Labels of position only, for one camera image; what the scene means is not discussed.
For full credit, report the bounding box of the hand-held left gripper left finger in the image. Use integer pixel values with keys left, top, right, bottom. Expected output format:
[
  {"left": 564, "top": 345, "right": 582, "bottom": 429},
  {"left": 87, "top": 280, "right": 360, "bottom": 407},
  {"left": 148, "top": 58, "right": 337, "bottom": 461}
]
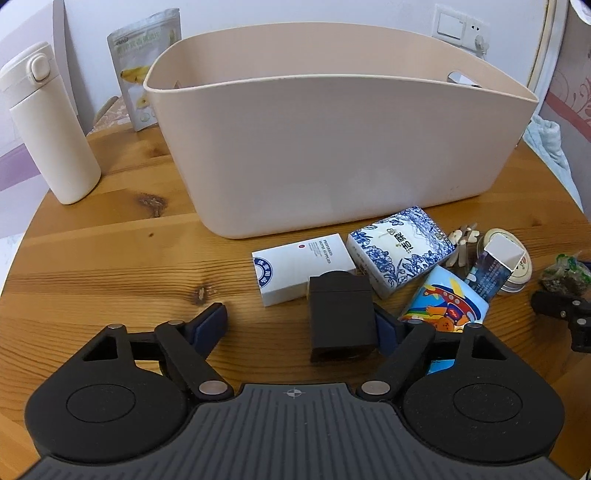
[{"left": 83, "top": 302, "right": 234, "bottom": 400}]

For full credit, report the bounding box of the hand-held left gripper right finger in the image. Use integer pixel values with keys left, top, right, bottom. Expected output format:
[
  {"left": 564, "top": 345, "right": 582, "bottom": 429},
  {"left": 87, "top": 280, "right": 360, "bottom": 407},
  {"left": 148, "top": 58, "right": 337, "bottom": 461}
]
[{"left": 361, "top": 307, "right": 509, "bottom": 400}]

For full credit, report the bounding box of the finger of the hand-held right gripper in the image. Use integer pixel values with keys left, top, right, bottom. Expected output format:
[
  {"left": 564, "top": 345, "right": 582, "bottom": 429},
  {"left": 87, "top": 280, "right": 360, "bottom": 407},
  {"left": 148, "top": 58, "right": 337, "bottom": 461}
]
[{"left": 530, "top": 291, "right": 591, "bottom": 355}]

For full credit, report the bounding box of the clear packet of dried tea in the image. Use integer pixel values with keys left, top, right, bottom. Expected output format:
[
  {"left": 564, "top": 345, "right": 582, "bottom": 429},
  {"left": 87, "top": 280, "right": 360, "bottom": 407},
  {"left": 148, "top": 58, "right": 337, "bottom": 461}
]
[{"left": 539, "top": 251, "right": 591, "bottom": 294}]

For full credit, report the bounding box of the small black box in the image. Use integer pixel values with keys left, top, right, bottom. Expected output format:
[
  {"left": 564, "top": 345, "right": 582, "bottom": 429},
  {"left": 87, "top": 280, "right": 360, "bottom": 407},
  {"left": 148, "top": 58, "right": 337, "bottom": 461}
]
[{"left": 308, "top": 271, "right": 378, "bottom": 364}]

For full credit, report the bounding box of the cartoon print tissue pack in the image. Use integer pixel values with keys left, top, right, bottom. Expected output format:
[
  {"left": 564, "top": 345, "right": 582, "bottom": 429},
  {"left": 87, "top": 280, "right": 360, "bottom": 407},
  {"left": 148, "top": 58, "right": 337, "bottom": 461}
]
[{"left": 398, "top": 266, "right": 492, "bottom": 377}]

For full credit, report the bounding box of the dark blue carton box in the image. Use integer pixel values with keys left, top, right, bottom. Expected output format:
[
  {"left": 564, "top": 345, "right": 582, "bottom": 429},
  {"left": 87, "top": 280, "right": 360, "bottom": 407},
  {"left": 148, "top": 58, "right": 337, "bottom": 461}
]
[{"left": 465, "top": 237, "right": 527, "bottom": 305}]

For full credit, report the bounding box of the white box with blue emblem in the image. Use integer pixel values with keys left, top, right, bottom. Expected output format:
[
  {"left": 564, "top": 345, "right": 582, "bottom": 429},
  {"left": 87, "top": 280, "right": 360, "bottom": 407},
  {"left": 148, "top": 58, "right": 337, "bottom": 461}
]
[{"left": 252, "top": 233, "right": 357, "bottom": 308}]

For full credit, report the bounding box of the beige plastic storage bin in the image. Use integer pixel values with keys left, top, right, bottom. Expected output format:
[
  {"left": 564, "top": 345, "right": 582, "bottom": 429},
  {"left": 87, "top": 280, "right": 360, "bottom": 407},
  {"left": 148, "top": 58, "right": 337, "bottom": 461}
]
[{"left": 143, "top": 33, "right": 540, "bottom": 239}]

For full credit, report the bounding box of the blue floral tissue pack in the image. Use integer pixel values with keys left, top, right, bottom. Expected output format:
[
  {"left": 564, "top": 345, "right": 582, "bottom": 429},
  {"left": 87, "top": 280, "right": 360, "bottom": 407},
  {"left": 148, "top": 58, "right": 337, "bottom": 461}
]
[{"left": 347, "top": 206, "right": 458, "bottom": 301}]

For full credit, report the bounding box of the pile of small wooden pegs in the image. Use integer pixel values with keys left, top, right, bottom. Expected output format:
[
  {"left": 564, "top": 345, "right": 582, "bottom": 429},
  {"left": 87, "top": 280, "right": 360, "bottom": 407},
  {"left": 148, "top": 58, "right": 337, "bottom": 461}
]
[{"left": 445, "top": 223, "right": 481, "bottom": 270}]

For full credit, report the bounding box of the light blue cloth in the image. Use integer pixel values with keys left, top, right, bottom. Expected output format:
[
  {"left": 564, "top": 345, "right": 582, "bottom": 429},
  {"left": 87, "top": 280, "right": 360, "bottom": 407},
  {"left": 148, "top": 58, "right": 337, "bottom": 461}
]
[{"left": 524, "top": 114, "right": 583, "bottom": 199}]

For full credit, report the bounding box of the cream floral headboard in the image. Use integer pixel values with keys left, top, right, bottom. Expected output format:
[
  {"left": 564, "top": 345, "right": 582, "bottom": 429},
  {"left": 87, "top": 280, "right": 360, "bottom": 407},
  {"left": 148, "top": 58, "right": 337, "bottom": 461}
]
[{"left": 531, "top": 0, "right": 591, "bottom": 134}]

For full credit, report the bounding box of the white thermos bottle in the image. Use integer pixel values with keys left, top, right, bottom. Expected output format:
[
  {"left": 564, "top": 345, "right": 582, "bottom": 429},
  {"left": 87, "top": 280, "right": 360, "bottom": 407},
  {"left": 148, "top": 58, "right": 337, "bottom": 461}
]
[{"left": 0, "top": 41, "right": 102, "bottom": 205}]

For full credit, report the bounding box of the banana chips bag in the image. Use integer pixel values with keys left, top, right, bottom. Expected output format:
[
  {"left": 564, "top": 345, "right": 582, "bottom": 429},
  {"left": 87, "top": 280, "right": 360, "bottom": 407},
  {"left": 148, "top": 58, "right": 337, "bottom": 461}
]
[{"left": 107, "top": 8, "right": 182, "bottom": 133}]

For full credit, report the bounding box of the white wall switch socket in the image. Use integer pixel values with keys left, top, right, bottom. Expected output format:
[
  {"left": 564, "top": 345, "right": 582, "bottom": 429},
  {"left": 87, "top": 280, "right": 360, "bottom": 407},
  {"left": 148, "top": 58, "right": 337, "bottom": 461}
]
[{"left": 431, "top": 4, "right": 489, "bottom": 47}]

